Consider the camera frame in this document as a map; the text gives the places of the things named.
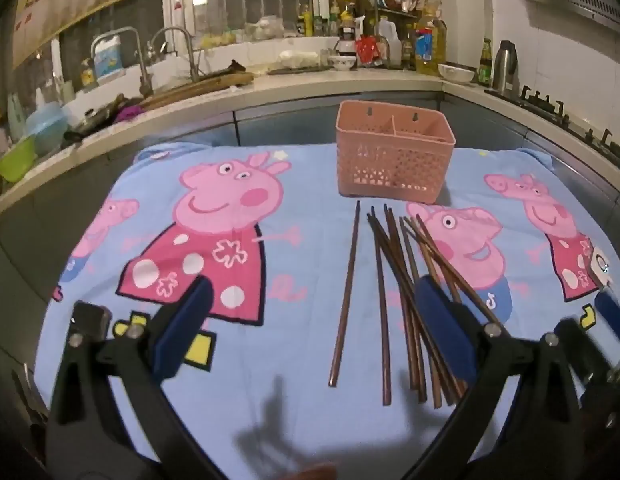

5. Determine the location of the pink plastic utensil basket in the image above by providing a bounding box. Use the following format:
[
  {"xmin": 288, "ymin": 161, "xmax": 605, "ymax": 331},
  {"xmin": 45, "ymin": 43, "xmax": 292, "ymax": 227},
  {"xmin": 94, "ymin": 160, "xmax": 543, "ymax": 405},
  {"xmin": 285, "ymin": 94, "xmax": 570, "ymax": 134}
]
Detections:
[{"xmin": 336, "ymin": 100, "xmax": 457, "ymax": 205}]

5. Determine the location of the blue and white detergent jug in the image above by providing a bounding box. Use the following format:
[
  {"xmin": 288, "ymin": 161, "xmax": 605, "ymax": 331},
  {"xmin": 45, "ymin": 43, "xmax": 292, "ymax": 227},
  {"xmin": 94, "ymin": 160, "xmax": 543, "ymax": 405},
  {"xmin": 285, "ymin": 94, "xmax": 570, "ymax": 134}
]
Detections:
[{"xmin": 91, "ymin": 35, "xmax": 125, "ymax": 81}]

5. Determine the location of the metal sink faucet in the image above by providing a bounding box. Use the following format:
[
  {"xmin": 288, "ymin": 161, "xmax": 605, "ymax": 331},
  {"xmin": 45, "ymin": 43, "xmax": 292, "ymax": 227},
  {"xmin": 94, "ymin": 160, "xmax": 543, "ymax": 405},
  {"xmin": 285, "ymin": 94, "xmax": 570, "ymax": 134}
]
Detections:
[
  {"xmin": 149, "ymin": 26, "xmax": 201, "ymax": 83},
  {"xmin": 92, "ymin": 26, "xmax": 153, "ymax": 98}
]

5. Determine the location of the clear bag on sill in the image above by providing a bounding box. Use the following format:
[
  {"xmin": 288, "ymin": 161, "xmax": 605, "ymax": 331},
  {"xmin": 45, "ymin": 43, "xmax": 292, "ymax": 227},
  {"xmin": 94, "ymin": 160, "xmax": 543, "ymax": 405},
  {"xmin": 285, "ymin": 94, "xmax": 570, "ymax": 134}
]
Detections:
[{"xmin": 245, "ymin": 16, "xmax": 285, "ymax": 41}]

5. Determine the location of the bunch of brown wooden chopsticks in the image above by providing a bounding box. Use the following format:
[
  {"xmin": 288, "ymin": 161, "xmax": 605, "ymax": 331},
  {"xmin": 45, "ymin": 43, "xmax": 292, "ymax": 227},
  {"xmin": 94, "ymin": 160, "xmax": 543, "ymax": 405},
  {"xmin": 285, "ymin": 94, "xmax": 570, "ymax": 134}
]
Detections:
[{"xmin": 328, "ymin": 200, "xmax": 503, "ymax": 408}]

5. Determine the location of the large cooking oil bottle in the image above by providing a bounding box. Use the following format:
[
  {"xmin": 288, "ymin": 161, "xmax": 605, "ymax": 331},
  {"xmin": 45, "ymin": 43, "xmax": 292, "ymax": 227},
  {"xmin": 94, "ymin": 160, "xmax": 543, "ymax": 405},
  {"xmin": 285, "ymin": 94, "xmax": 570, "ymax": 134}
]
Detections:
[{"xmin": 415, "ymin": 15, "xmax": 448, "ymax": 77}]

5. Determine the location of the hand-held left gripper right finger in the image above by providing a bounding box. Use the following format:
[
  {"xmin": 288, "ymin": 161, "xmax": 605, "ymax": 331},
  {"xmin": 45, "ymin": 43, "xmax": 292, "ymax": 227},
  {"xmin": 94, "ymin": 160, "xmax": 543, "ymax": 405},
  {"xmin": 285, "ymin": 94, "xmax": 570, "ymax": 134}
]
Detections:
[{"xmin": 414, "ymin": 275, "xmax": 583, "ymax": 480}]

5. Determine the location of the dark glass jar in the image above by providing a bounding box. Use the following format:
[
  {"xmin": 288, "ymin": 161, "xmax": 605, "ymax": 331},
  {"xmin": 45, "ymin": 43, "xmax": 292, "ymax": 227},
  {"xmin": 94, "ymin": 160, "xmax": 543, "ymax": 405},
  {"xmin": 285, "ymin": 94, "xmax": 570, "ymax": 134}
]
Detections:
[{"xmin": 337, "ymin": 22, "xmax": 358, "ymax": 58}]

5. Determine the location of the blue pig-printed blanket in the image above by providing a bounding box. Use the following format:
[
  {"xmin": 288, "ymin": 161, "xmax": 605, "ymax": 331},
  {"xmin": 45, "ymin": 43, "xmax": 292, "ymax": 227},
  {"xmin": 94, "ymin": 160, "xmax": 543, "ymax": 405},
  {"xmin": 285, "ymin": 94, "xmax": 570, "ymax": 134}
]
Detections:
[{"xmin": 35, "ymin": 142, "xmax": 620, "ymax": 480}]

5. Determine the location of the white square tag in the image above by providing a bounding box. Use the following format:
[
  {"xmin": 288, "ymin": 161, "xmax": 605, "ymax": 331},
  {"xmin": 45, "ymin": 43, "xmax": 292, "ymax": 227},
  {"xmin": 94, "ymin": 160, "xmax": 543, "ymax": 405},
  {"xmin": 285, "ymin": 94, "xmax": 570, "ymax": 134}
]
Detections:
[{"xmin": 587, "ymin": 246, "xmax": 613, "ymax": 288}]

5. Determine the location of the dark metal pan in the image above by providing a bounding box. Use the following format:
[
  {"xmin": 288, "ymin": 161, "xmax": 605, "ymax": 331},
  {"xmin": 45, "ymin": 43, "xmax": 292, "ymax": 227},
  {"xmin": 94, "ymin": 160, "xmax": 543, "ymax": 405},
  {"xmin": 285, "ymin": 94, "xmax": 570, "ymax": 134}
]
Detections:
[{"xmin": 65, "ymin": 107, "xmax": 116, "ymax": 143}]

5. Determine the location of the dark flat tray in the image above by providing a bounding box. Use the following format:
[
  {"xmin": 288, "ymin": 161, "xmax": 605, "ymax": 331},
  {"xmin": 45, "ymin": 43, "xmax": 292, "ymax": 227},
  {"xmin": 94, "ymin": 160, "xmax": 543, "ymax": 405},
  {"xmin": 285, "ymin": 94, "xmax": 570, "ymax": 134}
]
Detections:
[{"xmin": 267, "ymin": 65, "xmax": 331, "ymax": 75}]

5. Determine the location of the yellow produce pile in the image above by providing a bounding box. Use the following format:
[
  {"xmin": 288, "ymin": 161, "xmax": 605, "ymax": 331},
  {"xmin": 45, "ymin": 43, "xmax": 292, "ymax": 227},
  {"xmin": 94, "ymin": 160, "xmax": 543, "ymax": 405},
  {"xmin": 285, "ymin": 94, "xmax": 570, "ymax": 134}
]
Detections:
[{"xmin": 200, "ymin": 30, "xmax": 238, "ymax": 50}]

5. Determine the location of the green plastic basin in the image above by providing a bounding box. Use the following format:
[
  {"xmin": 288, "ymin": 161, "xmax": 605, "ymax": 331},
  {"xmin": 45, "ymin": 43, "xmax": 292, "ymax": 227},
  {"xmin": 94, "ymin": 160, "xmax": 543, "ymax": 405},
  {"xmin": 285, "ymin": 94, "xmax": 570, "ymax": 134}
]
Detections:
[{"xmin": 0, "ymin": 136, "xmax": 37, "ymax": 183}]

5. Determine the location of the wide white bowl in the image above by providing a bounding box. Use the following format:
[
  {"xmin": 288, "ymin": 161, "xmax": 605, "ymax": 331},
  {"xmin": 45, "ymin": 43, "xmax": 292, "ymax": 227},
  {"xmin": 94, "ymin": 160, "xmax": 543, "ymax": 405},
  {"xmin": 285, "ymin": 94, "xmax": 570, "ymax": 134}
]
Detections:
[{"xmin": 437, "ymin": 63, "xmax": 476, "ymax": 84}]

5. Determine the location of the black gas stove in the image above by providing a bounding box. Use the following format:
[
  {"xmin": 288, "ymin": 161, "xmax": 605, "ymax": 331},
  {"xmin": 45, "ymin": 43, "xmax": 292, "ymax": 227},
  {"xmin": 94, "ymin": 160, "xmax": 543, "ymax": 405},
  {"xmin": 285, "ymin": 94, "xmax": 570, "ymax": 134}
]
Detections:
[{"xmin": 485, "ymin": 85, "xmax": 620, "ymax": 171}]

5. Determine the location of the wooden cutting board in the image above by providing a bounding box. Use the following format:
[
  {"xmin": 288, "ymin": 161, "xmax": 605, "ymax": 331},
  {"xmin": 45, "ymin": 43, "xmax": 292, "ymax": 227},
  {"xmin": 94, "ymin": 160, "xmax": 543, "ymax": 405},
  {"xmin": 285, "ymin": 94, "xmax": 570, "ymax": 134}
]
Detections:
[{"xmin": 140, "ymin": 72, "xmax": 255, "ymax": 108}]

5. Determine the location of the steel kettle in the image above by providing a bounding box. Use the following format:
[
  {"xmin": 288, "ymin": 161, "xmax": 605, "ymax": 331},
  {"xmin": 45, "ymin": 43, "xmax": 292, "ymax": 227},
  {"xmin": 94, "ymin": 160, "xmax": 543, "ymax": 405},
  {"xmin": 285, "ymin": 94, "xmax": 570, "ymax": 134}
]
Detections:
[{"xmin": 492, "ymin": 40, "xmax": 520, "ymax": 98}]

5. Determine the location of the green glass bottle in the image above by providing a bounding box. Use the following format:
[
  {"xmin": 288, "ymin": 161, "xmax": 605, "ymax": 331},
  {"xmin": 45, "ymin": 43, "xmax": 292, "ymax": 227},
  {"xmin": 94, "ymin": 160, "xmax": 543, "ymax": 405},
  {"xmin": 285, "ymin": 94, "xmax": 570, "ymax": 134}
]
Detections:
[{"xmin": 477, "ymin": 38, "xmax": 493, "ymax": 86}]

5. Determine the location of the red packet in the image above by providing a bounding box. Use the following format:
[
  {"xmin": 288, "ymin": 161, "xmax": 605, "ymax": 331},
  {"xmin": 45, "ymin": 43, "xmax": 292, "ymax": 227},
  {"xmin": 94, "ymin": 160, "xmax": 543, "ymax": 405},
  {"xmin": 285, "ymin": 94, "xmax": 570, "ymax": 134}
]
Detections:
[{"xmin": 355, "ymin": 35, "xmax": 388, "ymax": 66}]

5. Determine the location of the white plastic bag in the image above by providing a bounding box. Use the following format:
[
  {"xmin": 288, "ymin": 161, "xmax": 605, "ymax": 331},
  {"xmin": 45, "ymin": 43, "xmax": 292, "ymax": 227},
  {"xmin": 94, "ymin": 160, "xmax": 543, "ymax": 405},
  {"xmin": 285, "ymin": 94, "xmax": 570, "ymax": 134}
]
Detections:
[{"xmin": 279, "ymin": 49, "xmax": 321, "ymax": 68}]

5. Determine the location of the blue lidded plastic container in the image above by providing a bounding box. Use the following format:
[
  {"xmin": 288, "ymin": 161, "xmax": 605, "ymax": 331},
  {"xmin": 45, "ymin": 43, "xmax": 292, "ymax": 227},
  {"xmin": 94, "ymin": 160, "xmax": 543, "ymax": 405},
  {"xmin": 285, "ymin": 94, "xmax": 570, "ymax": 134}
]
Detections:
[{"xmin": 25, "ymin": 105, "xmax": 70, "ymax": 156}]

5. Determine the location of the row of condiment bottles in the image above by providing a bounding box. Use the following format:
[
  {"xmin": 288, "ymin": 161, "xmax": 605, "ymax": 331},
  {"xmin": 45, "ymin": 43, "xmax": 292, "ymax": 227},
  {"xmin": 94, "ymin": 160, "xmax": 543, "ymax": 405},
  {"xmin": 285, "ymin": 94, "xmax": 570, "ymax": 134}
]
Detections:
[{"xmin": 296, "ymin": 0, "xmax": 358, "ymax": 38}]

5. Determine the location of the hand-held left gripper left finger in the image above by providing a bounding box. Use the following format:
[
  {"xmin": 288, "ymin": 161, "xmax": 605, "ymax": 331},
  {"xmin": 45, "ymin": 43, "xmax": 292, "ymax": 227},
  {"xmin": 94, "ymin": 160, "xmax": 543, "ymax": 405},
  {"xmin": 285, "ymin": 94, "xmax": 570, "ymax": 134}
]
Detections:
[{"xmin": 45, "ymin": 276, "xmax": 226, "ymax": 480}]

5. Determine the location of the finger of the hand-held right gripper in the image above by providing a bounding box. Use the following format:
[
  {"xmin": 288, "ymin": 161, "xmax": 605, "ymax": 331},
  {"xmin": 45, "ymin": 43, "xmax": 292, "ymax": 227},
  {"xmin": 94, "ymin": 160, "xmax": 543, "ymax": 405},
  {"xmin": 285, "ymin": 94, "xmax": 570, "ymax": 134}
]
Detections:
[{"xmin": 592, "ymin": 290, "xmax": 620, "ymax": 358}]

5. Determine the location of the white kitchen counter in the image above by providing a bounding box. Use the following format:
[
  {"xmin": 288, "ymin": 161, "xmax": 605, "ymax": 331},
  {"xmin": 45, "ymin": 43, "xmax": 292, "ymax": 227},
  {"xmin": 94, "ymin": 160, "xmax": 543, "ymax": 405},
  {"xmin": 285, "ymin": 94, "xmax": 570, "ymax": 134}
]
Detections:
[{"xmin": 0, "ymin": 67, "xmax": 620, "ymax": 221}]

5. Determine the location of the white plastic jug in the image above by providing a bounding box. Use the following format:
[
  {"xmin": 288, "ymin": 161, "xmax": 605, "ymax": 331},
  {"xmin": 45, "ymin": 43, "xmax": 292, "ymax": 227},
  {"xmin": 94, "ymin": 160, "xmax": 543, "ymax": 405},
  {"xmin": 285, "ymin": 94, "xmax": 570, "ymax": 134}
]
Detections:
[{"xmin": 375, "ymin": 16, "xmax": 402, "ymax": 67}]

